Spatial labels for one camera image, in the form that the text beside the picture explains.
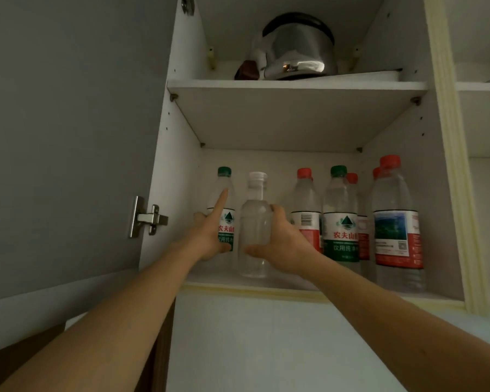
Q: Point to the person's right hand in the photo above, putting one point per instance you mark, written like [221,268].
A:
[290,249]

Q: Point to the person's left hand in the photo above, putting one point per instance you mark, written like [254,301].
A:
[206,240]

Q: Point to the clear white-capped bottle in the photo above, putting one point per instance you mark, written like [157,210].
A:
[255,187]

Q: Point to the group of bottles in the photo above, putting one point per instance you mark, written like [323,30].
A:
[396,240]

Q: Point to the white wall cabinet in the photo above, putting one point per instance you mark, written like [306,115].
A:
[294,118]

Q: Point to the person's right forearm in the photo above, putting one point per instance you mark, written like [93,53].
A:
[392,322]

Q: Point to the person's left forearm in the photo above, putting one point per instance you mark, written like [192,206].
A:
[106,322]

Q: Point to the cupboard door hinge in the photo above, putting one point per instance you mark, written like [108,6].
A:
[147,219]

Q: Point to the dark brown bowl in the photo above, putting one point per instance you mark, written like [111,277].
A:
[247,71]

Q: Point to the grey wall cabinet door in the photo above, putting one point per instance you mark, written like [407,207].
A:
[65,138]

